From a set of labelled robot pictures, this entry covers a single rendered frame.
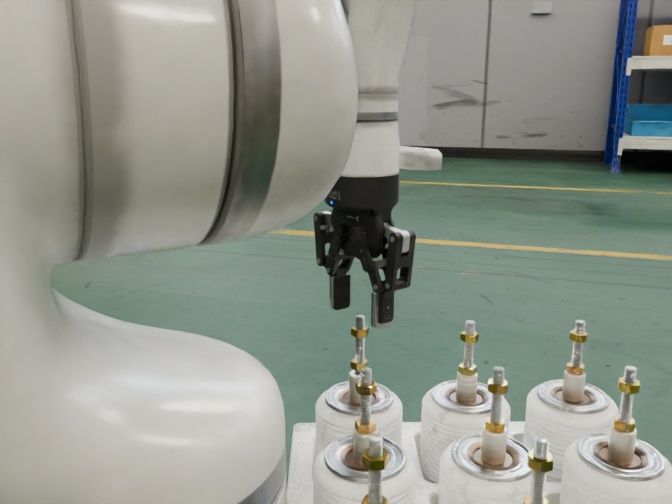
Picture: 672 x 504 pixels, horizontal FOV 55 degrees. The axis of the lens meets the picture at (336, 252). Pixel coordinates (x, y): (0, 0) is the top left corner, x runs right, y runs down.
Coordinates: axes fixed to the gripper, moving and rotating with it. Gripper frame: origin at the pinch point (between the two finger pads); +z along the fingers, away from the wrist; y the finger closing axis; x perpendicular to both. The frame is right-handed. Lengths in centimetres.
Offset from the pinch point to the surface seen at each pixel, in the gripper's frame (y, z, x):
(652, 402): -3, 36, 75
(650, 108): -202, -7, 445
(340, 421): 2.0, 11.3, -4.1
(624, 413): 23.6, 6.1, 11.6
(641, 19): -224, -73, 458
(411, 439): 1.1, 17.9, 7.1
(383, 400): 2.4, 10.5, 1.4
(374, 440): 19.3, 1.6, -14.3
